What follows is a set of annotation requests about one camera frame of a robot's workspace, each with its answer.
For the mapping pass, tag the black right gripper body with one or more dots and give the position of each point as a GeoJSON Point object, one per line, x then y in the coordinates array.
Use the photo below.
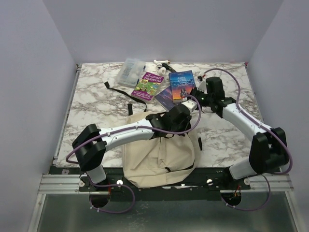
{"type": "Point", "coordinates": [204, 99]}

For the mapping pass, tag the dark purple galaxy book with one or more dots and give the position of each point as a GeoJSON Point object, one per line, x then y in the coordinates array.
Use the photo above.
{"type": "Point", "coordinates": [165, 98]}

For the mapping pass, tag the Jane Eyre book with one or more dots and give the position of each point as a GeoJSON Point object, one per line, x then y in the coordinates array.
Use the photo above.
{"type": "Point", "coordinates": [181, 84]}

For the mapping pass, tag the purple treehouse book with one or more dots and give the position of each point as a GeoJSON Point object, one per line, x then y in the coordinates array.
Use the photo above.
{"type": "Point", "coordinates": [147, 87]}

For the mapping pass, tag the beige canvas student backpack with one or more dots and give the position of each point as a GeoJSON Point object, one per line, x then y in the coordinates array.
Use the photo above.
{"type": "Point", "coordinates": [160, 161]}

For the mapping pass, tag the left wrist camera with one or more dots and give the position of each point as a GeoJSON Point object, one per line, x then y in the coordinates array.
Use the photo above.
{"type": "Point", "coordinates": [191, 105]}

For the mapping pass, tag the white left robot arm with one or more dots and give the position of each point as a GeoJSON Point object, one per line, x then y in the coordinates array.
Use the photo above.
{"type": "Point", "coordinates": [91, 145]}

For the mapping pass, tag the clear plastic organizer box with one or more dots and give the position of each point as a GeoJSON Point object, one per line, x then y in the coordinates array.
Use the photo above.
{"type": "Point", "coordinates": [130, 72]}

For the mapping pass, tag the aluminium rail frame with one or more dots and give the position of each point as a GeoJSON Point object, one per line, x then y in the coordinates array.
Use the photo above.
{"type": "Point", "coordinates": [60, 184]}

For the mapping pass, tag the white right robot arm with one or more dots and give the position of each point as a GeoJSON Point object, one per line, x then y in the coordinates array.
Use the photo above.
{"type": "Point", "coordinates": [267, 152]}

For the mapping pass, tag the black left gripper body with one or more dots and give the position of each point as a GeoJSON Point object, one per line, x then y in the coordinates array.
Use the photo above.
{"type": "Point", "coordinates": [183, 126]}

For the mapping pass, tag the white pipe fitting toy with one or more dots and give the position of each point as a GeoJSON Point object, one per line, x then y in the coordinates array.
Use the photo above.
{"type": "Point", "coordinates": [159, 66]}

